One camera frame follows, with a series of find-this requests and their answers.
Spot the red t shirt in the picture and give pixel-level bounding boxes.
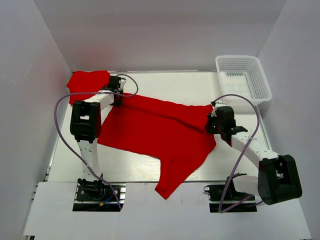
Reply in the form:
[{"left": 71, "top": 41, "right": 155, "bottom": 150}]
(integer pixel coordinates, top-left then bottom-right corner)
[
  {"left": 66, "top": 70, "right": 111, "bottom": 94},
  {"left": 97, "top": 95, "right": 217, "bottom": 200}
]

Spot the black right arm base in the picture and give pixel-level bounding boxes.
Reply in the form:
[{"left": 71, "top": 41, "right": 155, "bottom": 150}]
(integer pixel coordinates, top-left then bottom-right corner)
[{"left": 203, "top": 184, "right": 249, "bottom": 202}]

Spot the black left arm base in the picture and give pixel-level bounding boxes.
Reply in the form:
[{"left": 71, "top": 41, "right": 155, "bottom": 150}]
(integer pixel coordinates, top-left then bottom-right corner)
[{"left": 76, "top": 178, "right": 121, "bottom": 202}]

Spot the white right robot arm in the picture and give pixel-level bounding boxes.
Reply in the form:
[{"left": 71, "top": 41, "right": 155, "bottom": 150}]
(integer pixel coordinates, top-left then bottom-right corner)
[{"left": 205, "top": 106, "right": 303, "bottom": 205}]

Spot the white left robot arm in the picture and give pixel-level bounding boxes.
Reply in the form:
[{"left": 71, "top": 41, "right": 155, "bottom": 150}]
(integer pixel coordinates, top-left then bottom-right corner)
[{"left": 70, "top": 76, "right": 126, "bottom": 180}]

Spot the red folded t shirt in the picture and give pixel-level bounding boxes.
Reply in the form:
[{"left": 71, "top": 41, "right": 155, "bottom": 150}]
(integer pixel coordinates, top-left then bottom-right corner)
[{"left": 66, "top": 70, "right": 111, "bottom": 94}]

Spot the white plastic mesh basket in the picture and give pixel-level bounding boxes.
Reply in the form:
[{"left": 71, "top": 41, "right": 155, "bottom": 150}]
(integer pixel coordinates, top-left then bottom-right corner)
[{"left": 215, "top": 55, "right": 272, "bottom": 107}]

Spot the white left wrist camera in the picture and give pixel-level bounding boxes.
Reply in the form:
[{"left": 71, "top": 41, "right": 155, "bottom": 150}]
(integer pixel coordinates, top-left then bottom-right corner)
[{"left": 120, "top": 78, "right": 127, "bottom": 87}]

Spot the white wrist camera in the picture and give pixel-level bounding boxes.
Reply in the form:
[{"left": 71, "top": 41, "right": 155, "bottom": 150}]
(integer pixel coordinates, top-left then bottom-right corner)
[
  {"left": 120, "top": 78, "right": 127, "bottom": 87},
  {"left": 210, "top": 100, "right": 221, "bottom": 117}
]

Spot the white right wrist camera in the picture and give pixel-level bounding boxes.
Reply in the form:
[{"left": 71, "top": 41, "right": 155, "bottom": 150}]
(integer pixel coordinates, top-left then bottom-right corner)
[{"left": 210, "top": 100, "right": 221, "bottom": 117}]

